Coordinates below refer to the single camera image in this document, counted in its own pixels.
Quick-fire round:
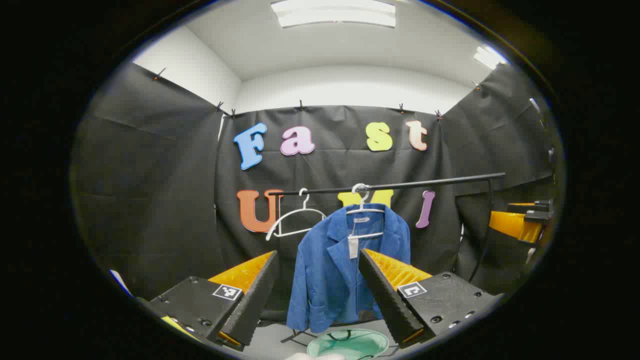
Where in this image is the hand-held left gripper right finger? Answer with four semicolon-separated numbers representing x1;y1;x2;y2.
358;248;505;349

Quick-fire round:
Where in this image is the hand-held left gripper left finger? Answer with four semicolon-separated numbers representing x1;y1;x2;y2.
136;250;280;352

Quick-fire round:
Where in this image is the green laundry hamper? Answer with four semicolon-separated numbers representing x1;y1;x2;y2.
306;328;390;360

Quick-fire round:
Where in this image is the blue jacket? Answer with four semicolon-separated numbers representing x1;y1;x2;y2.
286;202;412;334

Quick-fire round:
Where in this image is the black clothes rack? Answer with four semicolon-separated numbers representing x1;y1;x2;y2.
277;172;507;348

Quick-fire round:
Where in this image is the white clothes hanger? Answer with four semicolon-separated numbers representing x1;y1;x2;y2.
265;188;328;242
345;183;386;239

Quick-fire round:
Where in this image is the black backdrop cloth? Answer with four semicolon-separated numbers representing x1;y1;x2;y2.
70;62;556;301

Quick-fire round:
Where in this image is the large ceiling light panel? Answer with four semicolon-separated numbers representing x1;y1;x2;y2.
271;0;397;28

